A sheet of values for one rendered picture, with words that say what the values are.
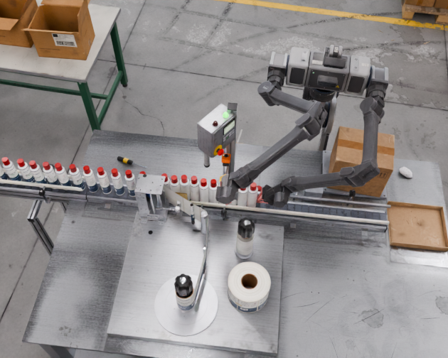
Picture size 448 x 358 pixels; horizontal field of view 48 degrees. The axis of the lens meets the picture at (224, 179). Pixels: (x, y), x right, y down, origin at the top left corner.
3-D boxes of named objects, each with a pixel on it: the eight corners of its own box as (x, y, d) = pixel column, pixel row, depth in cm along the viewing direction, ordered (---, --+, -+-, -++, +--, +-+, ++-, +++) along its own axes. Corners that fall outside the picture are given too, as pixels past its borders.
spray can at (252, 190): (247, 209, 275) (249, 189, 258) (245, 202, 278) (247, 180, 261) (257, 209, 276) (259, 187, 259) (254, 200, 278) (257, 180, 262)
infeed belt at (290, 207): (87, 198, 283) (85, 194, 279) (91, 186, 287) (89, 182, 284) (385, 229, 274) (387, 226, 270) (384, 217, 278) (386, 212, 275)
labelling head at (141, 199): (140, 218, 271) (134, 192, 250) (145, 198, 278) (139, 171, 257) (166, 221, 270) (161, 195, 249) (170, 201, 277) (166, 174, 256)
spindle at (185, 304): (175, 312, 241) (171, 288, 217) (178, 294, 246) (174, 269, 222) (193, 314, 241) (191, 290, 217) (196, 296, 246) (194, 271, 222)
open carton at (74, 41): (30, 67, 350) (13, 23, 319) (52, 20, 379) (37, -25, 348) (85, 71, 348) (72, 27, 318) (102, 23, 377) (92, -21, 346)
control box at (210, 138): (198, 148, 247) (196, 123, 232) (220, 128, 255) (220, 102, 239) (212, 159, 244) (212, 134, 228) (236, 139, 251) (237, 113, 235)
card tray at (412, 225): (390, 245, 269) (392, 241, 266) (386, 204, 284) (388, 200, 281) (446, 251, 268) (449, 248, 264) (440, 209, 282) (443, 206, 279)
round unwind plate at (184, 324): (148, 332, 237) (148, 331, 236) (161, 272, 254) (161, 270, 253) (213, 339, 235) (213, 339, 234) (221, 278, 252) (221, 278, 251)
